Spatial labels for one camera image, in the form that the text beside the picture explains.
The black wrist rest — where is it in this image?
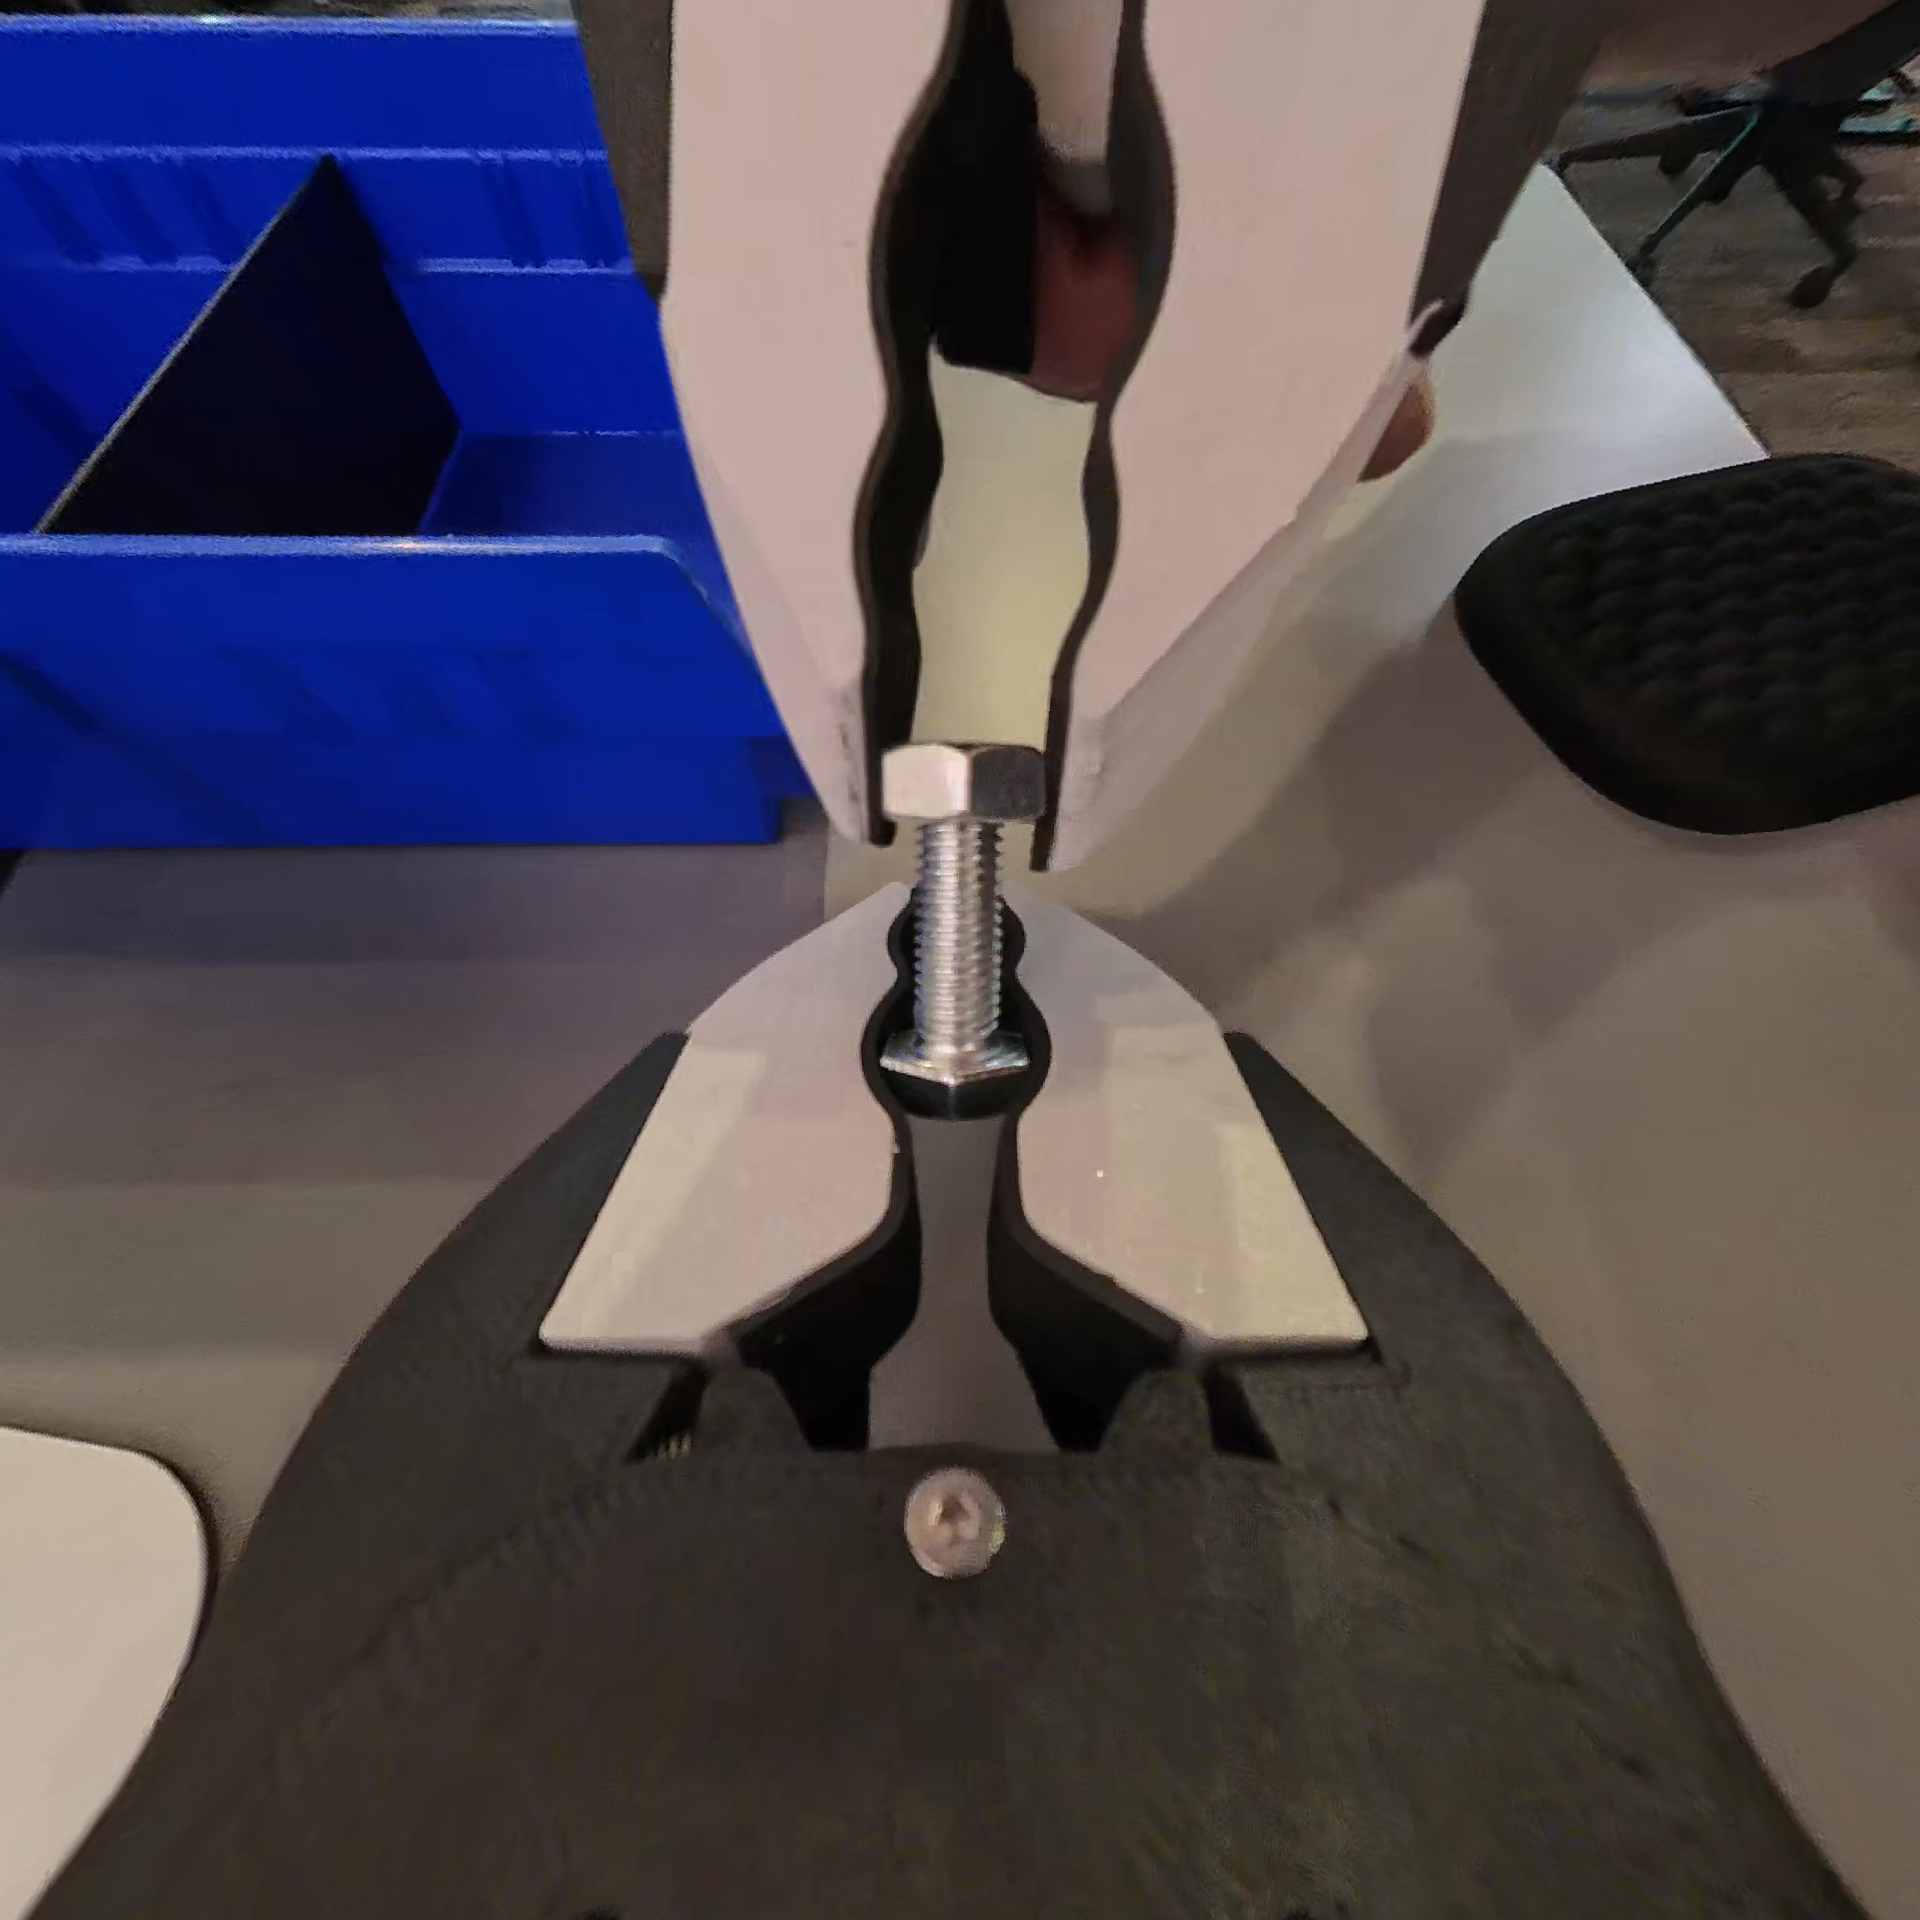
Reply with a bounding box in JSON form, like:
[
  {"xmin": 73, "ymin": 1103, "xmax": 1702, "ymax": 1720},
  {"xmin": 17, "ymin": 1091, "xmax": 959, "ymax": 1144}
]
[{"xmin": 1452, "ymin": 455, "xmax": 1920, "ymax": 837}]

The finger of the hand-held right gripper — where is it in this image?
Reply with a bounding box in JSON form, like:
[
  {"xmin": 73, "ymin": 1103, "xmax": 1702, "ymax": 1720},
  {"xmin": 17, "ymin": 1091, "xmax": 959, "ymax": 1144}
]
[
  {"xmin": 1031, "ymin": 0, "xmax": 1489, "ymax": 875},
  {"xmin": 656, "ymin": 0, "xmax": 961, "ymax": 847}
]

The silver hex nut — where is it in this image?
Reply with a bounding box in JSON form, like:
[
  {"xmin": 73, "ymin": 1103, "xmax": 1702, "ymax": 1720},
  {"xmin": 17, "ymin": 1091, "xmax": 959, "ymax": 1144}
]
[{"xmin": 883, "ymin": 743, "xmax": 1049, "ymax": 827}]

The black office chair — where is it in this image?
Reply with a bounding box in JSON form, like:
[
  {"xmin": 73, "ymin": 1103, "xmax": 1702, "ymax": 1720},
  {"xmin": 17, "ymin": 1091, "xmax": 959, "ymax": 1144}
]
[{"xmin": 1559, "ymin": 0, "xmax": 1920, "ymax": 309}]

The blue plastic bin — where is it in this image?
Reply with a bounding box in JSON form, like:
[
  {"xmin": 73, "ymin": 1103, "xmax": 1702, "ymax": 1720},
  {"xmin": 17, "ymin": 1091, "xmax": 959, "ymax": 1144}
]
[{"xmin": 0, "ymin": 17, "xmax": 817, "ymax": 856}]

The person's right hand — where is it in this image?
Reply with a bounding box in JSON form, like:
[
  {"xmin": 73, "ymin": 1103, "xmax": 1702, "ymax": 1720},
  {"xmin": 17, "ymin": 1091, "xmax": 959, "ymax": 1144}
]
[{"xmin": 1027, "ymin": 187, "xmax": 1437, "ymax": 485}]

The silver hex bolt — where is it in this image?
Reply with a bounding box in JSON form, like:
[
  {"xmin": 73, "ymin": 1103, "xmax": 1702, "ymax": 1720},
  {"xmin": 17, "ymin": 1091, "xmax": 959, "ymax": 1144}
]
[{"xmin": 878, "ymin": 743, "xmax": 1052, "ymax": 1125}]

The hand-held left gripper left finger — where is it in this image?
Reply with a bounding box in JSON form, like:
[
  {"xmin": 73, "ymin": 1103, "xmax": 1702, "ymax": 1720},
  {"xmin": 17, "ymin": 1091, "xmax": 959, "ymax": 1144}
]
[{"xmin": 536, "ymin": 900, "xmax": 923, "ymax": 1451}]

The white metal stand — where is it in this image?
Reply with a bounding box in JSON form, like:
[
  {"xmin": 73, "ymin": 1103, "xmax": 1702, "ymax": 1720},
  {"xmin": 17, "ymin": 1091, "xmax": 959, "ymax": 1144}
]
[{"xmin": 0, "ymin": 1424, "xmax": 219, "ymax": 1920}]

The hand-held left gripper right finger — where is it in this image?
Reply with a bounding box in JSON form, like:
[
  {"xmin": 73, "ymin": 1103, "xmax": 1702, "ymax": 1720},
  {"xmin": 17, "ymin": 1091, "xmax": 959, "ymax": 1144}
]
[{"xmin": 988, "ymin": 885, "xmax": 1373, "ymax": 1451}]

